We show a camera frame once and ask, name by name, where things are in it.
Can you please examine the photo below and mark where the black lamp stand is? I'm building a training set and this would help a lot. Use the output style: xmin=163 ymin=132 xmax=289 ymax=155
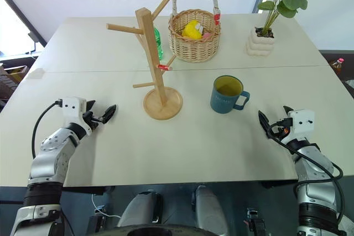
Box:
xmin=27 ymin=32 xmax=39 ymax=54

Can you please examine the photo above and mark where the yellow toy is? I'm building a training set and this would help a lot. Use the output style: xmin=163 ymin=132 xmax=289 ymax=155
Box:
xmin=181 ymin=20 xmax=205 ymax=40

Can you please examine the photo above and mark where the thin white cable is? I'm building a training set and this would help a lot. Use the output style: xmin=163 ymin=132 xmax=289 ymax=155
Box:
xmin=91 ymin=193 xmax=122 ymax=219

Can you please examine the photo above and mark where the grey left robot leg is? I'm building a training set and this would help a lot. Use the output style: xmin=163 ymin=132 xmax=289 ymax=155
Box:
xmin=117 ymin=190 xmax=163 ymax=229

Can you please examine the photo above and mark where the dark rounded robot torso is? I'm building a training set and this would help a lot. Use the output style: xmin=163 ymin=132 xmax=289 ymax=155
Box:
xmin=104 ymin=223 xmax=220 ymax=236

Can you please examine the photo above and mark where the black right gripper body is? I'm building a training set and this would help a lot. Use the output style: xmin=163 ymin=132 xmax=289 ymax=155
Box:
xmin=272 ymin=118 xmax=294 ymax=140

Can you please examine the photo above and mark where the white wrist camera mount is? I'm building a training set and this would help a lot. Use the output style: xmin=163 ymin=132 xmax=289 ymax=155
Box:
xmin=287 ymin=109 xmax=316 ymax=135
xmin=61 ymin=97 xmax=92 ymax=135

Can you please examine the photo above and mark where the blue mug yellow inside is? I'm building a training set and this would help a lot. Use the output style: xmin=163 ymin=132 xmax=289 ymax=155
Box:
xmin=210 ymin=75 xmax=251 ymax=114

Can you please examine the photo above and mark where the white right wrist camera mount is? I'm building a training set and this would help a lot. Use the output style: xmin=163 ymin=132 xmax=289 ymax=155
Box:
xmin=287 ymin=109 xmax=316 ymax=135

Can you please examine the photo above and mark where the grey right robot leg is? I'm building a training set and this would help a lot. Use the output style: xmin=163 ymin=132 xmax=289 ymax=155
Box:
xmin=191 ymin=185 xmax=229 ymax=236

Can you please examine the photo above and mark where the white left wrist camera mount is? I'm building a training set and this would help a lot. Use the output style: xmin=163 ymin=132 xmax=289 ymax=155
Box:
xmin=61 ymin=97 xmax=92 ymax=135

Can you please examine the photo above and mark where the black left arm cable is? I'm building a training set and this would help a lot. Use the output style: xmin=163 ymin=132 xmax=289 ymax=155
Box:
xmin=31 ymin=99 xmax=63 ymax=160

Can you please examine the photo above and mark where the grey robot leg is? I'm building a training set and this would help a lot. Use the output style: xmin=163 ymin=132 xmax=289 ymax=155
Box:
xmin=191 ymin=185 xmax=229 ymax=236
xmin=117 ymin=190 xmax=163 ymax=229

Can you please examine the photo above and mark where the wicker basket with handle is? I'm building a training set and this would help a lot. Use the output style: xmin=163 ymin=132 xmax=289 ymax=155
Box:
xmin=168 ymin=0 xmax=222 ymax=63

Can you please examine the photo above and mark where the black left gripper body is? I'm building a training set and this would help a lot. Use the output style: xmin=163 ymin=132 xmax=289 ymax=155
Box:
xmin=81 ymin=110 xmax=106 ymax=132

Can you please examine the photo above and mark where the green plastic bottle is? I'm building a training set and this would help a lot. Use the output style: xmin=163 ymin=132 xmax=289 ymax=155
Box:
xmin=152 ymin=27 xmax=165 ymax=61

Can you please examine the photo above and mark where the white wavy plant pot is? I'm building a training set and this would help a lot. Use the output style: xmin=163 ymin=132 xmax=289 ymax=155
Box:
xmin=244 ymin=26 xmax=277 ymax=58

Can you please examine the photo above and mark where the red capped yellow bottle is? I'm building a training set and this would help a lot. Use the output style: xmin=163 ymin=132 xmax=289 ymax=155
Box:
xmin=329 ymin=57 xmax=345 ymax=76

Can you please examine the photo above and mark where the wooden mug tree stand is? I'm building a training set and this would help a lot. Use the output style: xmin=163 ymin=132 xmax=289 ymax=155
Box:
xmin=106 ymin=0 xmax=184 ymax=121

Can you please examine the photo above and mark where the cluttered brown shelf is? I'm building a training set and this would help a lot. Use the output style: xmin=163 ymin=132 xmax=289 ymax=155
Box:
xmin=0 ymin=64 xmax=29 ymax=104

